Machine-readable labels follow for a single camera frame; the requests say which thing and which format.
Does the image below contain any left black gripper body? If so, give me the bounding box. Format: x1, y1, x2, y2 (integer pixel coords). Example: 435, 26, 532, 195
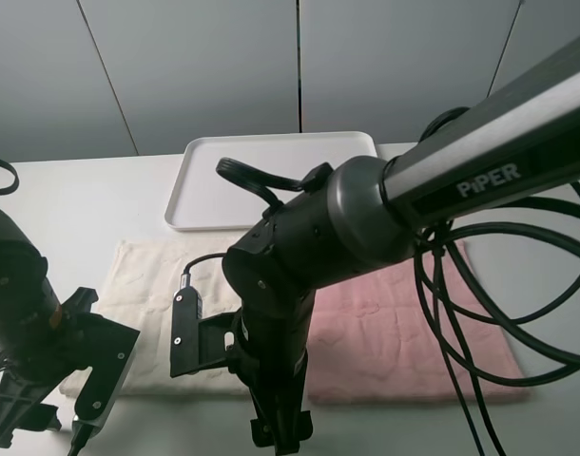
0, 287, 98, 448

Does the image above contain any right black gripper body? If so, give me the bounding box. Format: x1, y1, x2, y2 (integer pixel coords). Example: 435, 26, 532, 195
225, 311, 313, 451

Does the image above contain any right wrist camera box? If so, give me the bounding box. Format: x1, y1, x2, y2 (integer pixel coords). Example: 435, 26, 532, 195
169, 273, 236, 378

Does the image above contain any pink towel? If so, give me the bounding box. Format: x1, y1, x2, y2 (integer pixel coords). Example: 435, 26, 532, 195
306, 254, 524, 406

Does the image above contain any right grey black robot arm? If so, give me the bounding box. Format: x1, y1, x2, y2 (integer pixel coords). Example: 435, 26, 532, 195
217, 36, 580, 455

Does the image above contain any right arm black cable bundle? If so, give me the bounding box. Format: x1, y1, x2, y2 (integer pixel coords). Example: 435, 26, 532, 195
411, 106, 580, 456

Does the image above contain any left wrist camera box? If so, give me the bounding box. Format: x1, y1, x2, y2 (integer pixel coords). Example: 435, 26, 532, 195
73, 313, 140, 431

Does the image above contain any white rectangular plastic tray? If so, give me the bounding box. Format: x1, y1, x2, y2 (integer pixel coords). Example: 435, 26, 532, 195
164, 131, 377, 231

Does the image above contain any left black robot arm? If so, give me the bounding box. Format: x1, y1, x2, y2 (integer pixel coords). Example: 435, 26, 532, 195
0, 209, 103, 448

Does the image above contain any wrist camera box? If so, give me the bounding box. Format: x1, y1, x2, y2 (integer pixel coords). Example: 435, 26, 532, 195
73, 313, 140, 431
169, 273, 236, 378

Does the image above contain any cream white towel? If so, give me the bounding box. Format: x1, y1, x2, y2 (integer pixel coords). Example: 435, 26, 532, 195
57, 237, 253, 397

